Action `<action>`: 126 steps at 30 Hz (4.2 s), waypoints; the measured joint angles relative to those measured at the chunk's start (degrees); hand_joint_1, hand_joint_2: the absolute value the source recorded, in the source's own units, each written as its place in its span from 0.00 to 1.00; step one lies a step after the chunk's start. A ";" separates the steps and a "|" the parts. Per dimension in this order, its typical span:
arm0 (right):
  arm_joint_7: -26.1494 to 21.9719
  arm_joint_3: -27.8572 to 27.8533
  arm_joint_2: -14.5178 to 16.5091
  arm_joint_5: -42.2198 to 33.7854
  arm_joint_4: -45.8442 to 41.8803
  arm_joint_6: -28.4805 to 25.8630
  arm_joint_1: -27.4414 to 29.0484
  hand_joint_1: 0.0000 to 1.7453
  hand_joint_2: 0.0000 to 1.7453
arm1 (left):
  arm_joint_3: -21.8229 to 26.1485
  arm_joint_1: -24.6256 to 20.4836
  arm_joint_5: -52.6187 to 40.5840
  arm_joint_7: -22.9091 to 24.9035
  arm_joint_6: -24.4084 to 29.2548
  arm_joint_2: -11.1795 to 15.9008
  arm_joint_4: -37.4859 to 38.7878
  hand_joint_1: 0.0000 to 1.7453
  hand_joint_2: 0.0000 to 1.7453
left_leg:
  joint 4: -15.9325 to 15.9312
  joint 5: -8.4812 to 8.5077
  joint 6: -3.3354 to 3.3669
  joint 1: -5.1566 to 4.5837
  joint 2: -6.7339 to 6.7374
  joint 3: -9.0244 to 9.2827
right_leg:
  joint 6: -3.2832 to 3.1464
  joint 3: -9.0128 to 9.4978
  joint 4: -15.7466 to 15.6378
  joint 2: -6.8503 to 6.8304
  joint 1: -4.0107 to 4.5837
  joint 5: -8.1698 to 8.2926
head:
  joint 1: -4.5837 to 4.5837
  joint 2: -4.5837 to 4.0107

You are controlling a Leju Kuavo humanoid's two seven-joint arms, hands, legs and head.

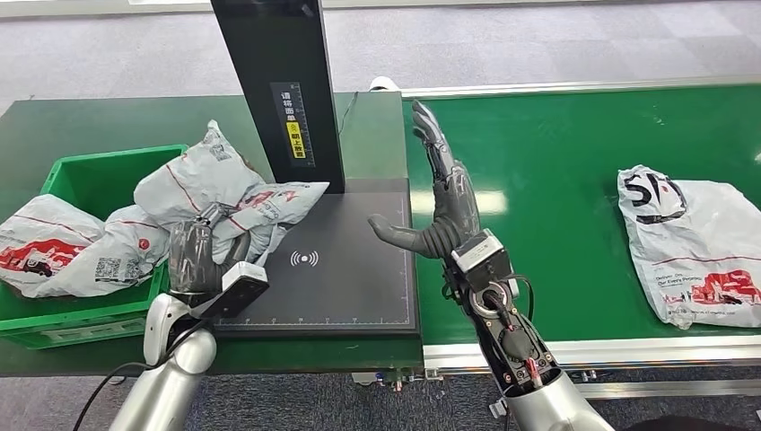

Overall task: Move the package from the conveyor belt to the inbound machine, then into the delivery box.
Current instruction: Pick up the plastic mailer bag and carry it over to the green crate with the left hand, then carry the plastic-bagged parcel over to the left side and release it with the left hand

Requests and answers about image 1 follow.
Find green conveyor belt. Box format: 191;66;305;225
402;83;761;347

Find white mailer bag QR code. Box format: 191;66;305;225
0;194;171;300

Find wide aluminium conveyor rail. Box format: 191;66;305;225
423;334;761;376

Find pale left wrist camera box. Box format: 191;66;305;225
189;261;270;320

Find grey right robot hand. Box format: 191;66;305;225
367;100;483;260

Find black inbound scanner machine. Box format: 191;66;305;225
211;0;421;341

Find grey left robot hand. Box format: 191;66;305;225
168;202;254;295

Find white mailer bag black numeral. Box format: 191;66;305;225
617;164;761;330

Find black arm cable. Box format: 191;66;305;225
510;274;537;323
71;320;210;431

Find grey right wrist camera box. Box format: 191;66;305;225
450;230;516;295

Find black yellow label sticker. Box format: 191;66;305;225
270;81;317;169

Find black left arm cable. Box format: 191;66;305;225
71;320;210;431

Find green plastic crate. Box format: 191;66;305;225
0;144;190;351

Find thin aluminium conveyor rail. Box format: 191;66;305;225
401;74;761;99

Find white mailer bag red print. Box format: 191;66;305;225
133;119;330;267

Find low aluminium frame bar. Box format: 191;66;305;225
573;379;761;399

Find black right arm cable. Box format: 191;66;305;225
510;274;537;323

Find thin black machine cable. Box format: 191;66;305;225
336;91;360;136

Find metal connector under table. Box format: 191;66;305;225
353;368;445;391

